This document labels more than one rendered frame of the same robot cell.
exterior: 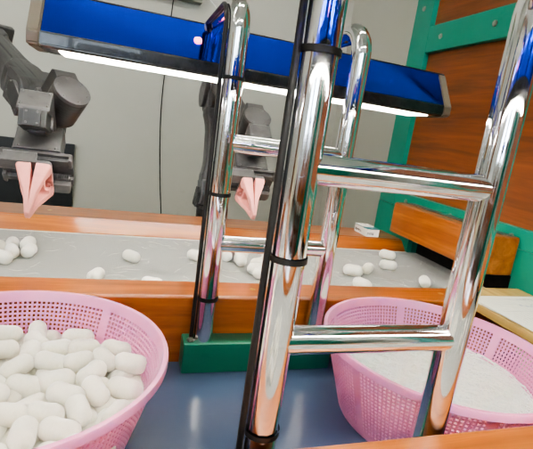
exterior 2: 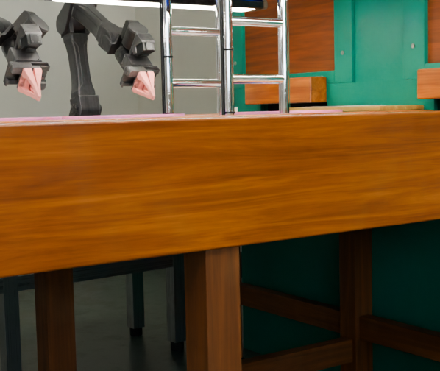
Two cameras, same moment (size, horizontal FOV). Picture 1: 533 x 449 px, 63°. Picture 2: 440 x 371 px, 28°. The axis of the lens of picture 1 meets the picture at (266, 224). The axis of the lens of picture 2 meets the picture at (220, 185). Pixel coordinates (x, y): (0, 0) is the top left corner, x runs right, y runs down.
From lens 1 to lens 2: 1.57 m
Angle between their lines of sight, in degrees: 17
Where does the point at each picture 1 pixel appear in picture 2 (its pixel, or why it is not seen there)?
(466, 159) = not seen: hidden behind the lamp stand
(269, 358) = (228, 82)
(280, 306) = (229, 64)
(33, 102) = (32, 30)
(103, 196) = not seen: outside the picture
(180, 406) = not seen: hidden behind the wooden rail
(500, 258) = (317, 90)
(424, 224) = (269, 87)
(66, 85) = (35, 19)
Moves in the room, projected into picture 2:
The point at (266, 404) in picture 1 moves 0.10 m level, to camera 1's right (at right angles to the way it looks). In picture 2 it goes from (230, 99) to (275, 98)
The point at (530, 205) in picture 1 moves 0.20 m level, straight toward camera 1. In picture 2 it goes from (327, 55) to (317, 51)
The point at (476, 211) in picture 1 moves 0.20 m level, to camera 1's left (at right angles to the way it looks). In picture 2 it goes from (280, 30) to (190, 30)
